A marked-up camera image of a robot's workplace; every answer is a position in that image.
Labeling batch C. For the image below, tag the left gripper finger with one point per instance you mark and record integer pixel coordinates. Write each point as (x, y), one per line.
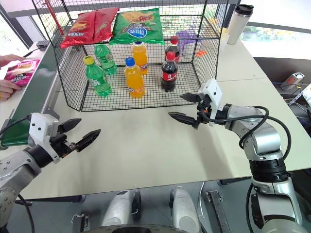
(69, 125)
(88, 139)

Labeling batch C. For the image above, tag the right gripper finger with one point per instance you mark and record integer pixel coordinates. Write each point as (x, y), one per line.
(192, 97)
(183, 118)

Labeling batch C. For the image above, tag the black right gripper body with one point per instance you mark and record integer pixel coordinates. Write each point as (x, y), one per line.
(203, 112)

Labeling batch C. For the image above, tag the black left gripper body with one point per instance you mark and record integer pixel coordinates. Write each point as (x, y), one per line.
(62, 145)

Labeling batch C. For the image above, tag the pink snack bag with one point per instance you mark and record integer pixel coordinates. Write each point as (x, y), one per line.
(22, 72)

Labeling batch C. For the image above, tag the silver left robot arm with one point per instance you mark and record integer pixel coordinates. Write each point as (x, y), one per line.
(14, 167)

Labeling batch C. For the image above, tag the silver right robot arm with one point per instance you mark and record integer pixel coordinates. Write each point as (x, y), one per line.
(262, 136)

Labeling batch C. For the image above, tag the green conveyor belt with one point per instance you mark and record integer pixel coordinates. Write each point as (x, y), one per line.
(36, 92)

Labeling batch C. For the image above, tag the person's right hand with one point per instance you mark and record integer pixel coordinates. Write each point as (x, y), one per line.
(7, 88)

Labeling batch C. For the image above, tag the person's left hand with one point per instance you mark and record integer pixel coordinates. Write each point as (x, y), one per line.
(9, 58)

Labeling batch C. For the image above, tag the cola bottle red cap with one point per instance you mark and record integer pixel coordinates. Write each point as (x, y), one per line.
(169, 75)
(173, 48)

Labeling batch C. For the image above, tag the small orange object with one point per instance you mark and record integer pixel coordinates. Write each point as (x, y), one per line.
(201, 54)

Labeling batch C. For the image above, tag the green soda bottle yellow cap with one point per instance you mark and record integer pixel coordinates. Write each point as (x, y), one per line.
(97, 77)

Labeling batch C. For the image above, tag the orange soda bottle blue cap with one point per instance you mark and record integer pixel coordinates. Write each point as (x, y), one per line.
(140, 57)
(134, 80)

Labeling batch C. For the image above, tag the purple plastic object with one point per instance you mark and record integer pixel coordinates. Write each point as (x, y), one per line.
(185, 36)

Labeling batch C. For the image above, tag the pale yellow box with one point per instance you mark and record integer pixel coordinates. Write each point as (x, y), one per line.
(224, 36)

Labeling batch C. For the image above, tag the silver rounded leg shell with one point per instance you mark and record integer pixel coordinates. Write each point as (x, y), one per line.
(119, 208)
(183, 211)

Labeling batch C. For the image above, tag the grey power adapter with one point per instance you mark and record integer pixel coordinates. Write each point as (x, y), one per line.
(41, 45)

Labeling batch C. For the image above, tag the white thermos black lid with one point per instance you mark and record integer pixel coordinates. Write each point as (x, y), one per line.
(238, 24)

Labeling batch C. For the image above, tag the green chips bag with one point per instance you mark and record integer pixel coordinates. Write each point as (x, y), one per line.
(137, 26)

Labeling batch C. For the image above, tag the grey orange handheld device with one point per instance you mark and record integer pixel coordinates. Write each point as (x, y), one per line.
(291, 81)

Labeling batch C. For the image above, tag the black metal table strut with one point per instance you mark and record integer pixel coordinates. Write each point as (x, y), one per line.
(218, 211)

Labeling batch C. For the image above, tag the red chips bag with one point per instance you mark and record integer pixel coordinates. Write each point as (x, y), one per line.
(85, 26)

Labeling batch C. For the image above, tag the red pole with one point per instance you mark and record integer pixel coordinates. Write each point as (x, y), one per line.
(56, 19)

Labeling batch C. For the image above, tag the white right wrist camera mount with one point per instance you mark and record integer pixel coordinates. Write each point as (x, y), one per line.
(213, 89)

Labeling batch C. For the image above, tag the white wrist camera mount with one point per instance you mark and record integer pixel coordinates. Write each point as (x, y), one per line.
(39, 126)
(213, 89)

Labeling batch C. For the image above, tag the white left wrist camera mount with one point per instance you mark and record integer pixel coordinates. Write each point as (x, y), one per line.
(39, 126)

